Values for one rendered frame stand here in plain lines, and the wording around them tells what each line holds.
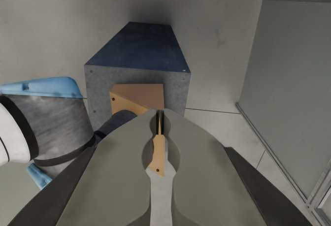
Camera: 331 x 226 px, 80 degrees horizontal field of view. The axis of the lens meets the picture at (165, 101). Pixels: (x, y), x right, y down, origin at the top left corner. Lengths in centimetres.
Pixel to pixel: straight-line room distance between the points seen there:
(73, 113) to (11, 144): 10
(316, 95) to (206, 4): 91
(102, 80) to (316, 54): 92
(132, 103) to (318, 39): 89
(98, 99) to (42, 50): 122
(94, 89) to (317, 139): 95
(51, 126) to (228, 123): 175
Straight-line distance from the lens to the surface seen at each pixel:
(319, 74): 110
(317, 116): 110
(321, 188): 113
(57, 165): 41
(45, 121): 37
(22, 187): 202
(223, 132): 203
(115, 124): 48
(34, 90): 37
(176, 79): 58
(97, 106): 64
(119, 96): 52
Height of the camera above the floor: 154
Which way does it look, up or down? 62 degrees down
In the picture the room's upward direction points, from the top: 176 degrees clockwise
